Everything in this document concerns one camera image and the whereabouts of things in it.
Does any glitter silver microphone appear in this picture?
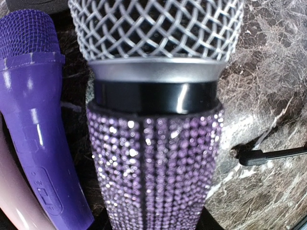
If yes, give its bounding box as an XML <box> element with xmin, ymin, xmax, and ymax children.
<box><xmin>68</xmin><ymin>0</ymin><xmax>244</xmax><ymax>230</ymax></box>

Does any purple microphone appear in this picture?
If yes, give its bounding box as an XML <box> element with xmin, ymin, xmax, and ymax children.
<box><xmin>0</xmin><ymin>9</ymin><xmax>94</xmax><ymax>230</ymax></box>

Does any beige pink microphone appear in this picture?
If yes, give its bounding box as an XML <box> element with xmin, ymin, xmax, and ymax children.
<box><xmin>0</xmin><ymin>124</ymin><xmax>55</xmax><ymax>230</ymax></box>

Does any black microphone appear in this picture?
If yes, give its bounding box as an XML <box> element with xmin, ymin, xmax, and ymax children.
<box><xmin>6</xmin><ymin>0</ymin><xmax>69</xmax><ymax>14</ymax></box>

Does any black tripod mic stand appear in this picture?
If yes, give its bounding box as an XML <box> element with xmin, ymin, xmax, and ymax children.
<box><xmin>237</xmin><ymin>147</ymin><xmax>307</xmax><ymax>166</ymax></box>

